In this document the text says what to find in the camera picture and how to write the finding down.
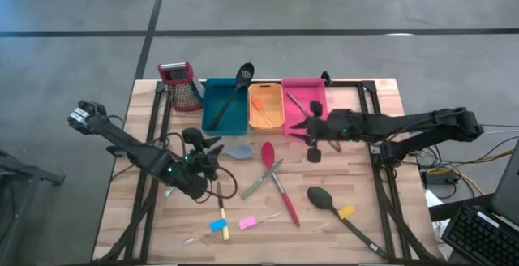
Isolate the yellow cable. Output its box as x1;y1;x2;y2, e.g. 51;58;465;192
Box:
427;148;516;196

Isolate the dark laptop screen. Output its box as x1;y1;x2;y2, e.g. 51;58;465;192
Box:
490;139;519;226

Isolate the grey-blue silicone spoon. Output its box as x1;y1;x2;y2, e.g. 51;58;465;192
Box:
221;144;253;161

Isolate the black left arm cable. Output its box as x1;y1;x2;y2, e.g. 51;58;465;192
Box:
194;164;239;204

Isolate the red silicone spoon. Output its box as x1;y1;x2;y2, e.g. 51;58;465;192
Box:
260;141;301;228

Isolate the black slotted spoon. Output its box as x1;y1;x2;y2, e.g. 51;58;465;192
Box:
207;62;255;131

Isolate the green-handled knife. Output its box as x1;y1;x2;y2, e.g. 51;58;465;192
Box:
240;158;285;201

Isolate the blue plastic bin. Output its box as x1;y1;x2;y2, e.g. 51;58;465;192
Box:
201;77;251;136

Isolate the blue spatula clear handle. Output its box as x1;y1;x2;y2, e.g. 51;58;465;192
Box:
182;218;228;246

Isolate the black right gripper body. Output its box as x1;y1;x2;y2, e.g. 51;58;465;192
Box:
306;101;358;164

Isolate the pink spatula clear handle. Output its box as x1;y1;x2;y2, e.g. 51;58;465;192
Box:
238;210;285;230

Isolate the black aluminium table frame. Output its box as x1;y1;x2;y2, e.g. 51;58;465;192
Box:
92;79;439;264

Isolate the orange plastic bin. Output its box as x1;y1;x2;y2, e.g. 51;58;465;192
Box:
247;81;285;132

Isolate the black floor cable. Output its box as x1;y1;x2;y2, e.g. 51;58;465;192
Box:
449;135;519;165

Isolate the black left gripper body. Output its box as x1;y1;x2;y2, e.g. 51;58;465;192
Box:
181;127;219;182

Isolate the red-handled metal box grater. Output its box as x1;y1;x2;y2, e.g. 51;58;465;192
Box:
157;61;205;112

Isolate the black computer keyboard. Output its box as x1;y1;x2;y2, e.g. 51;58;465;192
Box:
440;204;519;266

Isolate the black power box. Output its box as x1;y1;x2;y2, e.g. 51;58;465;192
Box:
421;170;459;186

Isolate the yellow spatula clear handle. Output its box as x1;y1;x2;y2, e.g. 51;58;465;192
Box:
314;204;356;233

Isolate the pink plastic bin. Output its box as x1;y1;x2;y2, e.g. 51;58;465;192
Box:
281;77;329;137

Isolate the orange spatula clear handle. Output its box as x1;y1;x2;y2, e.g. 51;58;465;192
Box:
251;97;273;126

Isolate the black metal stand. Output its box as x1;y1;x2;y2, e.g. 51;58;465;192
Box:
0;151;66;266

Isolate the black solid spoon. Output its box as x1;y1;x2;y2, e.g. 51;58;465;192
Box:
307;186;389;260

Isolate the white paper sheet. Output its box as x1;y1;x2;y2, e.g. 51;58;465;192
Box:
424;188;451;251

